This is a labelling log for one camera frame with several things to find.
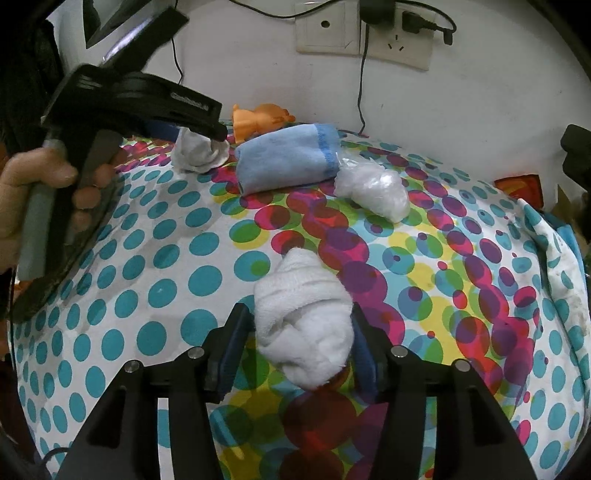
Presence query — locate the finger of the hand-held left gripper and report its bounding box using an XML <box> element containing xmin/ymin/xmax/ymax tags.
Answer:
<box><xmin>145</xmin><ymin>121</ymin><xmax>181</xmax><ymax>140</ymax></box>
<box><xmin>121</xmin><ymin>73</ymin><xmax>228</xmax><ymax>142</ymax></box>

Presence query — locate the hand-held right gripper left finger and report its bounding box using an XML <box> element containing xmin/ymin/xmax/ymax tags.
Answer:
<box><xmin>55</xmin><ymin>302</ymin><xmax>256</xmax><ymax>480</ymax></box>

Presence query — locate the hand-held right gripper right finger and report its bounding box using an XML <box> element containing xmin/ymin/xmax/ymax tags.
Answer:
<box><xmin>348</xmin><ymin>305</ymin><xmax>539</xmax><ymax>480</ymax></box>

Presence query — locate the white sock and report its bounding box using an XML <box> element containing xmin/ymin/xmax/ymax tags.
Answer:
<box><xmin>173</xmin><ymin>127</ymin><xmax>229</xmax><ymax>174</ymax></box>
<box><xmin>253</xmin><ymin>247</ymin><xmax>355</xmax><ymax>388</ymax></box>

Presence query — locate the light blue sock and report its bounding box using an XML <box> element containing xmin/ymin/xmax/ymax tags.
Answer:
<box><xmin>235</xmin><ymin>122</ymin><xmax>340</xmax><ymax>195</ymax></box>

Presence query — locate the white plastic bag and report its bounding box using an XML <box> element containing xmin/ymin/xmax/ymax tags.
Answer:
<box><xmin>333</xmin><ymin>154</ymin><xmax>411</xmax><ymax>221</ymax></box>

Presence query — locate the person's left hand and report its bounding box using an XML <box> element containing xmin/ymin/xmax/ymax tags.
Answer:
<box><xmin>0</xmin><ymin>145</ymin><xmax>116</xmax><ymax>273</ymax></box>

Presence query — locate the orange toy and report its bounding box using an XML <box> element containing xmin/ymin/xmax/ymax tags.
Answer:
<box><xmin>231</xmin><ymin>104</ymin><xmax>297</xmax><ymax>144</ymax></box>

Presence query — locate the polka dot blanket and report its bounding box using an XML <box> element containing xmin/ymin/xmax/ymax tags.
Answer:
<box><xmin>9</xmin><ymin>124</ymin><xmax>591</xmax><ymax>480</ymax></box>

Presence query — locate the black charger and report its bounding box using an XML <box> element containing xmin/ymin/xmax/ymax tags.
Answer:
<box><xmin>359</xmin><ymin>0</ymin><xmax>397</xmax><ymax>25</ymax></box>

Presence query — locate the white power socket plate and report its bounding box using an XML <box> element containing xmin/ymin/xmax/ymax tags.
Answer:
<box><xmin>360</xmin><ymin>9</ymin><xmax>432</xmax><ymax>71</ymax></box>

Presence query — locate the red orange packet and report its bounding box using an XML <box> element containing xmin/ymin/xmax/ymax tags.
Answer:
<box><xmin>494</xmin><ymin>174</ymin><xmax>546</xmax><ymax>213</ymax></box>

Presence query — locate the thin wall cable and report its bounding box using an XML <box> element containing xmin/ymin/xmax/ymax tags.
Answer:
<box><xmin>170</xmin><ymin>36</ymin><xmax>184</xmax><ymax>85</ymax></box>

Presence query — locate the white wall outlet plate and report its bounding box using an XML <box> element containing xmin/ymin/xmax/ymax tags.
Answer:
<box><xmin>295</xmin><ymin>0</ymin><xmax>363</xmax><ymax>55</ymax></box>

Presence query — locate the black charger cable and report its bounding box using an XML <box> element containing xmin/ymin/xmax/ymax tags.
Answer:
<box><xmin>356</xmin><ymin>23</ymin><xmax>369</xmax><ymax>137</ymax></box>

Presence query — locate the black power cable with plug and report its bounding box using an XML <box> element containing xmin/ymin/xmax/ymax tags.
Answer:
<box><xmin>245</xmin><ymin>0</ymin><xmax>458</xmax><ymax>45</ymax></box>

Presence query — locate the black plastic bracket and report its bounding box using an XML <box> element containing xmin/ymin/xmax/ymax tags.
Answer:
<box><xmin>560</xmin><ymin>124</ymin><xmax>591</xmax><ymax>195</ymax></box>

